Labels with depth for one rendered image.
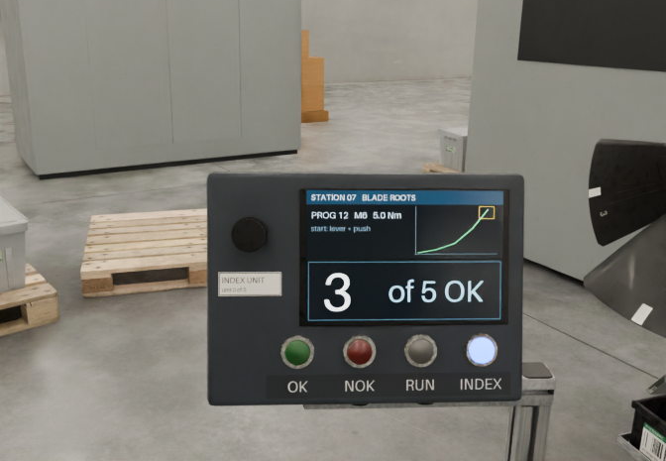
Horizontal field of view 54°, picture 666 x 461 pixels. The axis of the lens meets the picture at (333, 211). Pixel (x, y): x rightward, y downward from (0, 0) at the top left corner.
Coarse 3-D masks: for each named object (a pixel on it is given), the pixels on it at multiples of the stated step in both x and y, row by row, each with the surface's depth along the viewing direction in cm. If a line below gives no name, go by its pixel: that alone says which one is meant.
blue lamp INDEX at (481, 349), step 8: (472, 336) 54; (480, 336) 53; (488, 336) 53; (472, 344) 53; (480, 344) 53; (488, 344) 53; (496, 344) 53; (472, 352) 53; (480, 352) 53; (488, 352) 53; (496, 352) 53; (472, 360) 53; (480, 360) 53; (488, 360) 53
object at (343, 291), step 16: (320, 272) 53; (336, 272) 53; (352, 272) 53; (368, 272) 53; (320, 288) 53; (336, 288) 53; (352, 288) 53; (368, 288) 53; (320, 304) 53; (336, 304) 53; (352, 304) 53; (368, 304) 53; (320, 320) 53; (336, 320) 53; (352, 320) 53; (368, 320) 53
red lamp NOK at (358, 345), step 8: (352, 336) 53; (360, 336) 53; (344, 344) 53; (352, 344) 52; (360, 344) 52; (368, 344) 52; (344, 352) 53; (352, 352) 52; (360, 352) 52; (368, 352) 52; (352, 360) 52; (360, 360) 52; (368, 360) 52
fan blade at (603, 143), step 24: (600, 144) 137; (624, 144) 129; (648, 144) 124; (600, 168) 135; (624, 168) 129; (648, 168) 123; (624, 192) 128; (648, 192) 124; (624, 216) 129; (648, 216) 124; (600, 240) 133
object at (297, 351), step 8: (296, 336) 52; (288, 344) 52; (296, 344) 52; (304, 344) 52; (312, 344) 53; (280, 352) 52; (288, 352) 52; (296, 352) 52; (304, 352) 52; (312, 352) 52; (288, 360) 52; (296, 360) 52; (304, 360) 52; (296, 368) 52
